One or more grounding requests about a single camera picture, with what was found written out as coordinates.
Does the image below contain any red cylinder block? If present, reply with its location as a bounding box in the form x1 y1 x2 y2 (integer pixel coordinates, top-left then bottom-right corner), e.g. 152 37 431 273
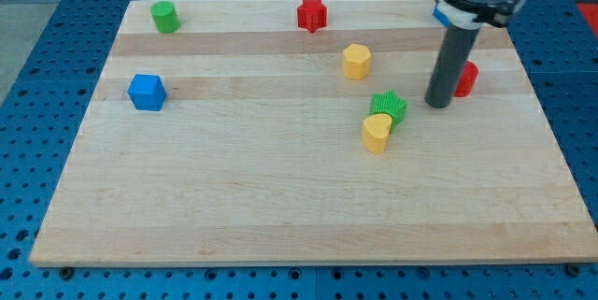
453 61 478 97

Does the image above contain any wooden board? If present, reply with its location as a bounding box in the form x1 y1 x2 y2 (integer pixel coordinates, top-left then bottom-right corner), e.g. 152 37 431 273
29 0 597 267

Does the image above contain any yellow heart block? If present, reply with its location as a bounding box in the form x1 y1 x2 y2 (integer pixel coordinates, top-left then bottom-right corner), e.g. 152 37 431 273
361 113 392 154

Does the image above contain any yellow hexagon block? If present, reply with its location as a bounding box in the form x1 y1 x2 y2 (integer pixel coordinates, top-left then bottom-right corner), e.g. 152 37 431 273
342 44 372 80

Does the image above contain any green star block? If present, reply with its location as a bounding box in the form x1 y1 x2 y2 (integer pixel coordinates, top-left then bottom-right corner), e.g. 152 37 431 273
369 90 408 134

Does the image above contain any red star block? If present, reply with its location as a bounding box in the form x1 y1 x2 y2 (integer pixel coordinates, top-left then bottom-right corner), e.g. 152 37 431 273
297 0 328 33

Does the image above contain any blue cube block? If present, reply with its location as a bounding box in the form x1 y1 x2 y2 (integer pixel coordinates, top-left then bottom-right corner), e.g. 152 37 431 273
127 74 166 111

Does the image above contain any green cylinder block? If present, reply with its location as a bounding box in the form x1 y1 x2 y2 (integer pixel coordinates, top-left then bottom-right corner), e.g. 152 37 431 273
150 1 180 34

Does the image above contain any grey pusher rod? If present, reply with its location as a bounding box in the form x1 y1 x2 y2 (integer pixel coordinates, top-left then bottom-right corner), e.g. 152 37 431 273
424 24 479 108

